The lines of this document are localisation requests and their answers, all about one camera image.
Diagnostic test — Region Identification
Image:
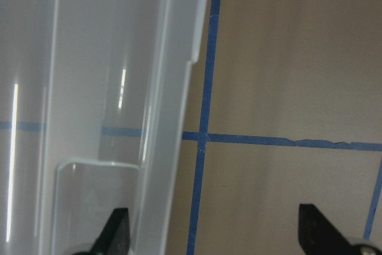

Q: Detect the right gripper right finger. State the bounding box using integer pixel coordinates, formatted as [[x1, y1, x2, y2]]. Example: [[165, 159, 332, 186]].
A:
[[298, 204, 362, 255]]

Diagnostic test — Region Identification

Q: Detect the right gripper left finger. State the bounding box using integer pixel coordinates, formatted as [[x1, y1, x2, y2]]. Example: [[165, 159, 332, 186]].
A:
[[90, 208, 131, 255]]

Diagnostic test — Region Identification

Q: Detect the clear plastic box lid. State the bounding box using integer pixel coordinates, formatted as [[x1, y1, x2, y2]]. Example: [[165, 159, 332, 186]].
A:
[[1, 0, 208, 254]]

